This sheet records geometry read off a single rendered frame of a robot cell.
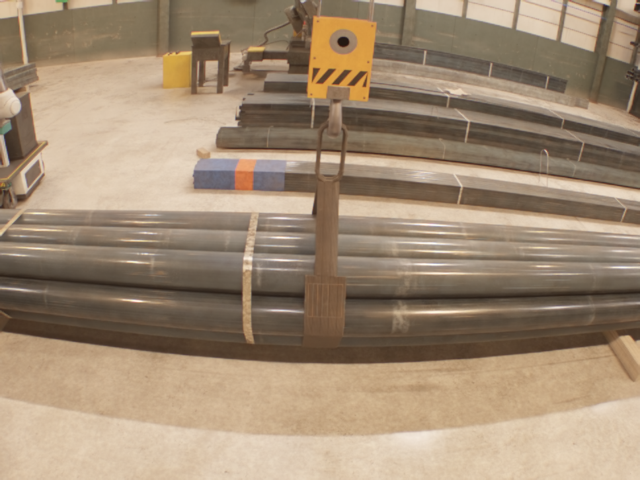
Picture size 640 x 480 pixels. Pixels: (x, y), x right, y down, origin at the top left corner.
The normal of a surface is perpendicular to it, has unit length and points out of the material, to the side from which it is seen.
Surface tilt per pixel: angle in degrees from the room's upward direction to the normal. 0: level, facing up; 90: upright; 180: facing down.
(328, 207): 52
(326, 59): 90
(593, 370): 0
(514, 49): 90
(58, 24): 90
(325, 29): 90
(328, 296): 60
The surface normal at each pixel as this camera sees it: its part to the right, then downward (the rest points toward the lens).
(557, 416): 0.09, -0.84
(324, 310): 0.11, 0.05
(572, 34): 0.07, 0.55
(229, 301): 0.11, -0.62
